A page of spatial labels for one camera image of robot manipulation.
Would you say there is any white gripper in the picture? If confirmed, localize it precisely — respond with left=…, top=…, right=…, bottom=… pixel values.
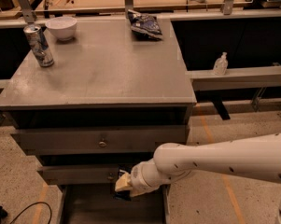
left=115, top=160, right=165, bottom=197

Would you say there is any dark blue rxbar wrapper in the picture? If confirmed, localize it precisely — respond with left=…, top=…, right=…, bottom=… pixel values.
left=114, top=167, right=131, bottom=201

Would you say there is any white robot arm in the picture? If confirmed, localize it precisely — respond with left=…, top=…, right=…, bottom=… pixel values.
left=115, top=133, right=281, bottom=197

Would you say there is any middle grey drawer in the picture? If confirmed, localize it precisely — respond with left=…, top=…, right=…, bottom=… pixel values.
left=36, top=161, right=180, bottom=186

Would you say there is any grey drawer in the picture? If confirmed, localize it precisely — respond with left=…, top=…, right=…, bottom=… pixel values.
left=11, top=125, right=189, bottom=155
left=36, top=161, right=180, bottom=186

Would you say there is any open bottom drawer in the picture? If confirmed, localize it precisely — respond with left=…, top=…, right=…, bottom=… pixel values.
left=57, top=184, right=170, bottom=224

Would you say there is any grey drawer cabinet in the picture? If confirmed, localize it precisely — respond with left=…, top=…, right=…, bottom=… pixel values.
left=0, top=17, right=198, bottom=224

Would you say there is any top grey drawer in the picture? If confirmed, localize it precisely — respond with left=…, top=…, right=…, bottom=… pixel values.
left=11, top=125, right=189, bottom=155

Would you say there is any clear sanitizer pump bottle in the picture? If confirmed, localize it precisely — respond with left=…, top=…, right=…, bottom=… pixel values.
left=213, top=52, right=228, bottom=76

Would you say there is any blue chip bag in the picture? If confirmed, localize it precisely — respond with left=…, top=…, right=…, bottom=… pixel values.
left=128, top=9, right=162, bottom=40

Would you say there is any white bowl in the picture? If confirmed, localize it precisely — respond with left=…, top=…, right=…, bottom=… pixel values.
left=46, top=16, right=77, bottom=41

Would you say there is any silver blue energy drink can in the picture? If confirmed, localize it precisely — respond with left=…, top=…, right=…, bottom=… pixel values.
left=23, top=24, right=54, bottom=67

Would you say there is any black cable on floor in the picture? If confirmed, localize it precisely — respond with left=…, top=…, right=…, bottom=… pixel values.
left=8, top=201, right=53, bottom=224

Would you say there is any grey metal rail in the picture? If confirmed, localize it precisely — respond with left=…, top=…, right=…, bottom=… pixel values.
left=186, top=66, right=281, bottom=91

